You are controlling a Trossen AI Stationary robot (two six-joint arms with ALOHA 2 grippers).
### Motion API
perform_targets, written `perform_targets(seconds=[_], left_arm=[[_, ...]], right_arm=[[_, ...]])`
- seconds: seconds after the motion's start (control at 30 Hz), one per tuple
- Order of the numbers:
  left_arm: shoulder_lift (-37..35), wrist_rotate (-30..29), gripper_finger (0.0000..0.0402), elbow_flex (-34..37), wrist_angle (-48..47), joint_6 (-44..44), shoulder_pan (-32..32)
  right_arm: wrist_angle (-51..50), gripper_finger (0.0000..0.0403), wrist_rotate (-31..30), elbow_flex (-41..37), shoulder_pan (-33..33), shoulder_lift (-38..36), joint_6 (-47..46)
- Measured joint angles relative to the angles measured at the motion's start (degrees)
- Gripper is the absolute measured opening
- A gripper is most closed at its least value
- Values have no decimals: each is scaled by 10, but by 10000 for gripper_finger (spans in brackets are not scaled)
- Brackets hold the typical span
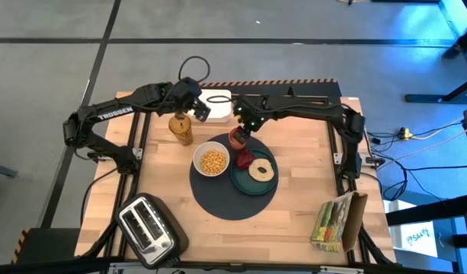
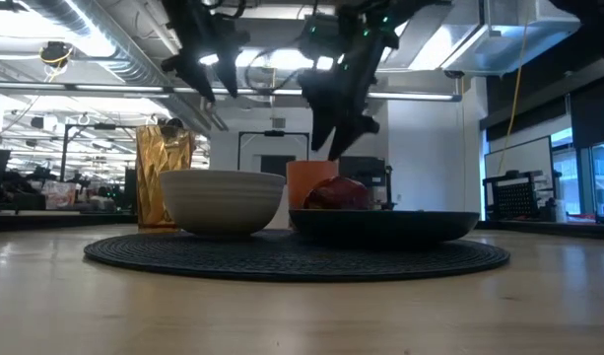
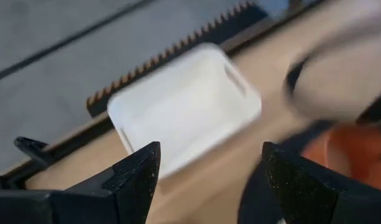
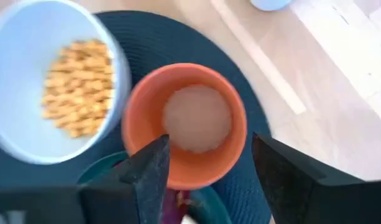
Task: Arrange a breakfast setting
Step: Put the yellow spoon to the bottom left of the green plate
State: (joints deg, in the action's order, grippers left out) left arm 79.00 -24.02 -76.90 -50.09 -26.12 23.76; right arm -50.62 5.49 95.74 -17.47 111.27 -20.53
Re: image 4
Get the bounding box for dark red toy fruit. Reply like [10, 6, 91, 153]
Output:
[161, 188, 191, 224]

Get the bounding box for dark teal plate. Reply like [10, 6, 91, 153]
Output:
[76, 151, 233, 224]

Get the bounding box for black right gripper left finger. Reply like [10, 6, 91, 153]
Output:
[119, 134, 171, 224]

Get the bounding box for white ribbed bowl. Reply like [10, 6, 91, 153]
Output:
[0, 0, 132, 166]

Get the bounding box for dark round woven placemat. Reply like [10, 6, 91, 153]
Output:
[0, 10, 273, 224]

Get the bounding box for golden cereal pieces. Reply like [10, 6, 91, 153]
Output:
[40, 39, 116, 139]

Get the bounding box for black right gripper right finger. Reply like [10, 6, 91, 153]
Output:
[251, 133, 365, 224]

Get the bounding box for white round cup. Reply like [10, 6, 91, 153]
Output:
[250, 0, 294, 12]

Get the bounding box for white milk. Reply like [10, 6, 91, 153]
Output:
[162, 83, 233, 154]

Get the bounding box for orange cup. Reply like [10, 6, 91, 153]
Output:
[121, 63, 249, 191]

